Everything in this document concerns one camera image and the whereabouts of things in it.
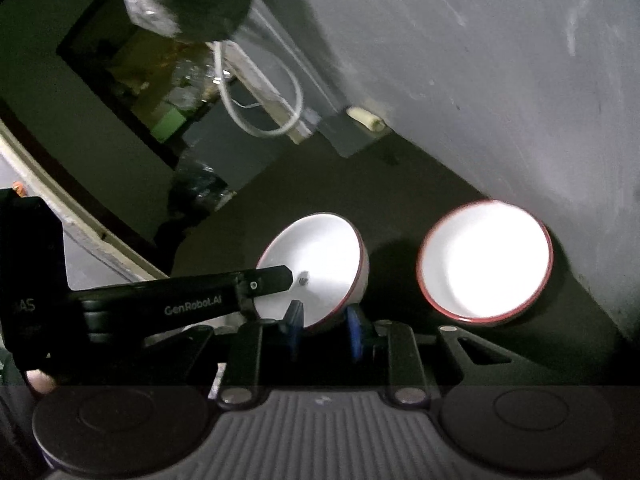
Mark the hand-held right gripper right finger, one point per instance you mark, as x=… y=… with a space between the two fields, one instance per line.
x=355 y=332

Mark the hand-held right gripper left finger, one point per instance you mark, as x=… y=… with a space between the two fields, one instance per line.
x=292 y=327

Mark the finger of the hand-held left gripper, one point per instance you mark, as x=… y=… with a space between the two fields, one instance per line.
x=270 y=280

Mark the white bowl plain side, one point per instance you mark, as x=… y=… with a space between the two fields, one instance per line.
x=320 y=245

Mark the white bowl red print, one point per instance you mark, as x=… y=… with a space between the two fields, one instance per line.
x=485 y=260

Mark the person's left hand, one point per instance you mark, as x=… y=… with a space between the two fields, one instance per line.
x=40 y=381

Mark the black plastic bag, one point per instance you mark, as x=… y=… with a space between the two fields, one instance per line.
x=200 y=185

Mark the dark grey cabinet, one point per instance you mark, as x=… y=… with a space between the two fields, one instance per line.
x=225 y=145

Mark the green box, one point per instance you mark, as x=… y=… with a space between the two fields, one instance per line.
x=170 y=125

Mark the cluttered wooden shelf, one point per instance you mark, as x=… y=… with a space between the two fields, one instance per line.
x=130 y=70

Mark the hanging clear plastic bag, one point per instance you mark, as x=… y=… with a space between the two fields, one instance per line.
x=200 y=5

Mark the cream door frame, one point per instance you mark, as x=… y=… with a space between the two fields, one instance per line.
x=112 y=248

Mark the orange wall hook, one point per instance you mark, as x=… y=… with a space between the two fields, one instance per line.
x=18 y=188

